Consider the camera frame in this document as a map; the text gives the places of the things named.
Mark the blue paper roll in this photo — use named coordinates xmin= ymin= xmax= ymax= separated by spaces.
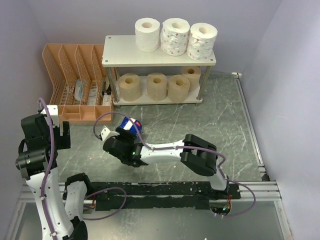
xmin=119 ymin=117 xmax=143 ymax=135

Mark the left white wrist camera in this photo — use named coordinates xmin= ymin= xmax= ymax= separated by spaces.
xmin=37 ymin=103 xmax=60 ymax=129

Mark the plain white paper roll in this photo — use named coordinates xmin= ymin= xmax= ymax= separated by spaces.
xmin=134 ymin=17 xmax=160 ymax=53

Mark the brown paper roll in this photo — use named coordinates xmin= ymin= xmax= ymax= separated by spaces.
xmin=167 ymin=74 xmax=190 ymax=103

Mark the black pen in organizer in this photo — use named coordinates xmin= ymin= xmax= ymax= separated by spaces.
xmin=100 ymin=77 xmax=106 ymax=98

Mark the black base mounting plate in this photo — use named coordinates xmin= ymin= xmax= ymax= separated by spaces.
xmin=91 ymin=181 xmax=241 ymax=211

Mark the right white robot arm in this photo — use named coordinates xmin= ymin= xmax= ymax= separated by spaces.
xmin=100 ymin=126 xmax=230 ymax=199

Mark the white wall plug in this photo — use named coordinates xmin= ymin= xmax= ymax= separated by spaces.
xmin=231 ymin=72 xmax=242 ymax=78

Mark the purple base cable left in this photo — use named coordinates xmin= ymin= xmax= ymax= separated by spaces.
xmin=81 ymin=186 xmax=129 ymax=221

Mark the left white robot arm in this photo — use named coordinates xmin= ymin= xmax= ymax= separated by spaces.
xmin=15 ymin=113 xmax=94 ymax=240

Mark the white two-tier metal shelf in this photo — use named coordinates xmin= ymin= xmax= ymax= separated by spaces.
xmin=102 ymin=35 xmax=217 ymax=106

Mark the white floral roll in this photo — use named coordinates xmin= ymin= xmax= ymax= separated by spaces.
xmin=160 ymin=18 xmax=190 ymax=56
xmin=187 ymin=22 xmax=218 ymax=61

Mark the aluminium frame rail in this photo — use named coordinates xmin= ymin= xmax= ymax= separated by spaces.
xmin=234 ymin=74 xmax=292 ymax=240

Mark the tissue pack in organizer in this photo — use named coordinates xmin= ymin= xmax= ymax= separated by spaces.
xmin=74 ymin=78 xmax=88 ymax=102

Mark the orange plastic file organizer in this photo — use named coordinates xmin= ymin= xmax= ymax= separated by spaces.
xmin=42 ymin=43 xmax=114 ymax=125

